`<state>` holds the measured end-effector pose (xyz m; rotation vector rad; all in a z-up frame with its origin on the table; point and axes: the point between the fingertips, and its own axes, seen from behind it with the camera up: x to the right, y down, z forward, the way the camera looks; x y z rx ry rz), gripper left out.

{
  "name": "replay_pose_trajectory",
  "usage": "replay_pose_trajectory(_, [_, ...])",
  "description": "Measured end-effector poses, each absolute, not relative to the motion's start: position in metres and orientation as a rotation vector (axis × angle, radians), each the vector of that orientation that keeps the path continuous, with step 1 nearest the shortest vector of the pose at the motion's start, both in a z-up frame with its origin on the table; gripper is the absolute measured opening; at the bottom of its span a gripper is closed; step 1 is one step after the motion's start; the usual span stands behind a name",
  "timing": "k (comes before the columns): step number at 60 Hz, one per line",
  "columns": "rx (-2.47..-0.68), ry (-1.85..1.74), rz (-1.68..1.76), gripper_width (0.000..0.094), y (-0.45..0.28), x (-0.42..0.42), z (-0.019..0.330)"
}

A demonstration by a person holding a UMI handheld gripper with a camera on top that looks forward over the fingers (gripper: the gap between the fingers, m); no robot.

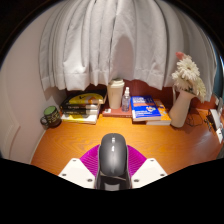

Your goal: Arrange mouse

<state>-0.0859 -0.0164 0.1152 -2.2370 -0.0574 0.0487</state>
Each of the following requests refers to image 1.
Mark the white flat device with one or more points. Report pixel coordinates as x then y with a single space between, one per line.
216 119

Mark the blue book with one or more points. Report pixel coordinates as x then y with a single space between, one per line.
145 106

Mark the thin red book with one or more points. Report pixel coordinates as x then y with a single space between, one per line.
115 112

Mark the dark book with white pages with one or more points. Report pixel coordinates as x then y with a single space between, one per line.
80 112

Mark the orange book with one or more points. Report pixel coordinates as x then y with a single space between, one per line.
165 115

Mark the clear pump bottle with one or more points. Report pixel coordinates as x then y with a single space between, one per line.
125 101

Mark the thin dark book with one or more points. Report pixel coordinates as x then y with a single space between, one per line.
80 107

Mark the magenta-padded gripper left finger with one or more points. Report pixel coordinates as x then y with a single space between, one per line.
75 171

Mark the dark grey computer mouse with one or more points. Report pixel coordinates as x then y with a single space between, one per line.
113 155

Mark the black and yellow book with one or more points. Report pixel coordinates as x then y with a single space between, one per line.
85 99

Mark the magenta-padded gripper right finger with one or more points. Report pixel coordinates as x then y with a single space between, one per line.
150 171

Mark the dark mug with green inside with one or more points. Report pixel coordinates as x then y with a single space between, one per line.
52 117

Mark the beige tumbler with lid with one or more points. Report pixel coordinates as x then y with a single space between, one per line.
115 95

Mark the white vase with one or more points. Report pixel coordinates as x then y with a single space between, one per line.
181 111

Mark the white and pink flowers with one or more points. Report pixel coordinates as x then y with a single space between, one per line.
188 71

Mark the yellow and white book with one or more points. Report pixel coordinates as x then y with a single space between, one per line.
79 119

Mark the white pleated curtain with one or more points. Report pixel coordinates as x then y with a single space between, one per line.
116 43

